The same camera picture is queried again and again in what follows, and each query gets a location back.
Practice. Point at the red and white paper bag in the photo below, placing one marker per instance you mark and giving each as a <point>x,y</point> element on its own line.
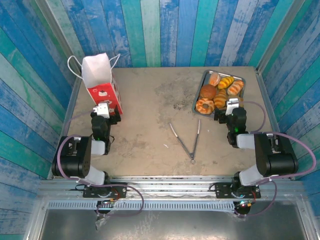
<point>105,87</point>

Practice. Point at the orange sesame cream bun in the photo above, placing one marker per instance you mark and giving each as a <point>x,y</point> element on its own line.
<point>214,79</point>

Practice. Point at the metal kitchen tongs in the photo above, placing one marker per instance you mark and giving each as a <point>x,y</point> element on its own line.
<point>192,155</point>

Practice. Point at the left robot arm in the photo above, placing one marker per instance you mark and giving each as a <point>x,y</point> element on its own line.
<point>72,157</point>

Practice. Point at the orange striped fake croissant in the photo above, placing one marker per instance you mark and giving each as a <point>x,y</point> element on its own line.
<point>220,100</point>

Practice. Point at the round brown fake bun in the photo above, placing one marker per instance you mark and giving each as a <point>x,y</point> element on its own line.
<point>208,91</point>

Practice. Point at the yellow striped fake bread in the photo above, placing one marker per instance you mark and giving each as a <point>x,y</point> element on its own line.
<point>225,83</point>

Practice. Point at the orange striped long roll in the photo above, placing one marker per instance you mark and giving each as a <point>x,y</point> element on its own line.
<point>235,87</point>

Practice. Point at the metal baking tray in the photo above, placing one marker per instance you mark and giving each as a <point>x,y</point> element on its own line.
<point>202,83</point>

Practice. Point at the small controller board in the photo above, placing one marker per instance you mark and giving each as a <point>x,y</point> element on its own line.
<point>107,201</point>
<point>243,203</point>

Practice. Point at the steel plate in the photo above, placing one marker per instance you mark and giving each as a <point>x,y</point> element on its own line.
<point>187,225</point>

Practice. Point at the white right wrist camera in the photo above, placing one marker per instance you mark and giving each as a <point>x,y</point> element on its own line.
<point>232,105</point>

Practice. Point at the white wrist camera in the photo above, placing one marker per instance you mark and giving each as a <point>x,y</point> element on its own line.
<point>232,105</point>
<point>102,109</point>

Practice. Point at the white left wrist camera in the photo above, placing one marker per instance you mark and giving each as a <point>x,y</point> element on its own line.
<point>102,109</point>

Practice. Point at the aluminium table side rail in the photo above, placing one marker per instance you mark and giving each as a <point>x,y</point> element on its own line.
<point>266,95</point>
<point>73,100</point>

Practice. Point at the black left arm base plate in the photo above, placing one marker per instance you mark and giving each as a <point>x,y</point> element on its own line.
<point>117,191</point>

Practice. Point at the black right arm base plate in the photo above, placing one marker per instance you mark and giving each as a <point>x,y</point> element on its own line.
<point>223,191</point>

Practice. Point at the aluminium mounting rail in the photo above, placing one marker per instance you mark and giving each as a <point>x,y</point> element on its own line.
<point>170,185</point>

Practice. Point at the aluminium corner post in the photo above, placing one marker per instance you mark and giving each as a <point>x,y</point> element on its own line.
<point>58,35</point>
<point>277,35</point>

